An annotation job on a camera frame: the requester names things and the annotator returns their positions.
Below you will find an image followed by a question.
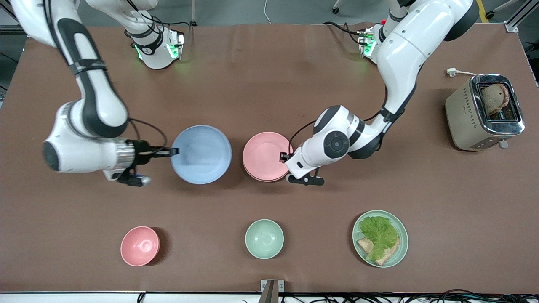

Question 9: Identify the pink plate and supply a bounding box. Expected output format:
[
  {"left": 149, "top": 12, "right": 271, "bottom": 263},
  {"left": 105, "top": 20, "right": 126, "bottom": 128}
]
[{"left": 243, "top": 132, "right": 294, "bottom": 181}]

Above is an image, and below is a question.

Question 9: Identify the blue plate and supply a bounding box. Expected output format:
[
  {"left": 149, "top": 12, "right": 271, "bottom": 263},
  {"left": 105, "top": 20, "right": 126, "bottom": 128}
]
[{"left": 170, "top": 125, "right": 232, "bottom": 185}]

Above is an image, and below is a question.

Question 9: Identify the left arm base control box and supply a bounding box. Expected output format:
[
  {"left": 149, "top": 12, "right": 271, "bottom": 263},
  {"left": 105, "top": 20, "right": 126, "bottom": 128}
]
[{"left": 358, "top": 27, "right": 377, "bottom": 57}]

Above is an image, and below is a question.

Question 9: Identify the right arm base control box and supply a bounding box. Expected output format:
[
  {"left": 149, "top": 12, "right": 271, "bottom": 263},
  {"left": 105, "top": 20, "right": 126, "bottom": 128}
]
[{"left": 166, "top": 30, "right": 186, "bottom": 59}]

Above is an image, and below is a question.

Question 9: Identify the beige plate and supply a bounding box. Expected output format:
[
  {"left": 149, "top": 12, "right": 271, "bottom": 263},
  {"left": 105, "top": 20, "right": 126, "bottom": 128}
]
[{"left": 244, "top": 166, "right": 289, "bottom": 183}]

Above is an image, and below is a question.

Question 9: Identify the brown table cover mat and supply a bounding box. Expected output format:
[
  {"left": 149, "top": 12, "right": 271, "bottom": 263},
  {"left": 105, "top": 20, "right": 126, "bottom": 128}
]
[{"left": 0, "top": 23, "right": 539, "bottom": 295}]

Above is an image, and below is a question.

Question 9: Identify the green bowl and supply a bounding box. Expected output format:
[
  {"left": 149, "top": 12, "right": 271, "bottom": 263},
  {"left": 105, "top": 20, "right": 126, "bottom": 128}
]
[{"left": 245, "top": 219, "right": 285, "bottom": 260}]

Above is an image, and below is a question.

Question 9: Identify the pink bowl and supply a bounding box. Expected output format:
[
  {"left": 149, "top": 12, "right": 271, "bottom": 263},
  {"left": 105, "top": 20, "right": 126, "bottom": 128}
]
[{"left": 120, "top": 226, "right": 160, "bottom": 267}]

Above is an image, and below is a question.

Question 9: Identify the green lettuce leaf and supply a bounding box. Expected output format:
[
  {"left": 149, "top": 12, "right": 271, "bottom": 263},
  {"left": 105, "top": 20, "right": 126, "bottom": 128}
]
[{"left": 359, "top": 216, "right": 400, "bottom": 261}]

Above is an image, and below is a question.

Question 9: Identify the brown bread slice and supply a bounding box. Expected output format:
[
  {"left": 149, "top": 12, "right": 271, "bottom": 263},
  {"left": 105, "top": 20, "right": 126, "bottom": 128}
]
[{"left": 357, "top": 237, "right": 400, "bottom": 266}]

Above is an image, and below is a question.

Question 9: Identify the green plate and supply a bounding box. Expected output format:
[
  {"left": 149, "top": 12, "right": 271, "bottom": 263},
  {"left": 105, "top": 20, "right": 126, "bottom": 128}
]
[{"left": 352, "top": 210, "right": 409, "bottom": 268}]

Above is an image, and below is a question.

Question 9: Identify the beige chrome toaster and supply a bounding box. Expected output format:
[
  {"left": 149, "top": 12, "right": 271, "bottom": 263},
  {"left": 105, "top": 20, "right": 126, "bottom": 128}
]
[{"left": 445, "top": 74, "right": 526, "bottom": 151}]

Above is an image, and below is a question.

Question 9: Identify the toast slice in toaster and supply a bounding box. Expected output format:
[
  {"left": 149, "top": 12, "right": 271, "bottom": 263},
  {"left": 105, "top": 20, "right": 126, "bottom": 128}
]
[{"left": 481, "top": 83, "right": 510, "bottom": 116}]

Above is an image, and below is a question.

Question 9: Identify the black stand foot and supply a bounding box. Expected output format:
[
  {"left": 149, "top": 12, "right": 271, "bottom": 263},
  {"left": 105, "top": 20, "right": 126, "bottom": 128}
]
[{"left": 484, "top": 0, "right": 520, "bottom": 19}]

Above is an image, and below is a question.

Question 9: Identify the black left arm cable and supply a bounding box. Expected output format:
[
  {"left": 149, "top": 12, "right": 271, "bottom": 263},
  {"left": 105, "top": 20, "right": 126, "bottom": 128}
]
[{"left": 288, "top": 84, "right": 388, "bottom": 154}]

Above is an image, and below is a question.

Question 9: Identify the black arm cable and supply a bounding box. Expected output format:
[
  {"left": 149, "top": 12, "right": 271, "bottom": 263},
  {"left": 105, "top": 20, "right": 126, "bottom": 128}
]
[
  {"left": 128, "top": 119, "right": 169, "bottom": 153},
  {"left": 288, "top": 84, "right": 388, "bottom": 154}
]

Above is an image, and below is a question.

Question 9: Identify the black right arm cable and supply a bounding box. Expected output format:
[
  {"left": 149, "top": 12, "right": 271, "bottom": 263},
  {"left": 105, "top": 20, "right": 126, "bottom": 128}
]
[{"left": 128, "top": 119, "right": 169, "bottom": 153}]

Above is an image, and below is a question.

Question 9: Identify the black right base cable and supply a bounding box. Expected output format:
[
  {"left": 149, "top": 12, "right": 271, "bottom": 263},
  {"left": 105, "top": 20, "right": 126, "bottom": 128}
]
[{"left": 126, "top": 0, "right": 190, "bottom": 34}]

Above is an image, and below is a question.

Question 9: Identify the black base cable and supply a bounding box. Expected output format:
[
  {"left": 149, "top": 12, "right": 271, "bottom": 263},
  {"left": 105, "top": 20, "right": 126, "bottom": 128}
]
[
  {"left": 323, "top": 21, "right": 367, "bottom": 45},
  {"left": 126, "top": 0, "right": 190, "bottom": 34}
]

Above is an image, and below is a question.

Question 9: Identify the metal table bracket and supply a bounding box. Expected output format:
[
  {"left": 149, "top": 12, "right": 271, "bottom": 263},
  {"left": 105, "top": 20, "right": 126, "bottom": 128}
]
[{"left": 260, "top": 279, "right": 285, "bottom": 303}]

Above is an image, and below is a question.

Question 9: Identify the black left base cable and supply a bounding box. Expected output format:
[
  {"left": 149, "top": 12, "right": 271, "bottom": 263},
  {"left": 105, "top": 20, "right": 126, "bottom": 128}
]
[{"left": 323, "top": 21, "right": 367, "bottom": 45}]

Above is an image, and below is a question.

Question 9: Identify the white toaster plug and cord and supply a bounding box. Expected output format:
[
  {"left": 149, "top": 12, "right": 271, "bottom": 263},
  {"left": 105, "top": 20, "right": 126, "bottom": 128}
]
[{"left": 446, "top": 67, "right": 477, "bottom": 78}]

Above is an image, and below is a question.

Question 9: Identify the aluminium frame profile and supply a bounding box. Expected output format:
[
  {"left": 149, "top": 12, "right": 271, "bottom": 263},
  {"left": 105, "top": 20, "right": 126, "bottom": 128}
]
[
  {"left": 0, "top": 8, "right": 21, "bottom": 37},
  {"left": 504, "top": 0, "right": 539, "bottom": 33}
]

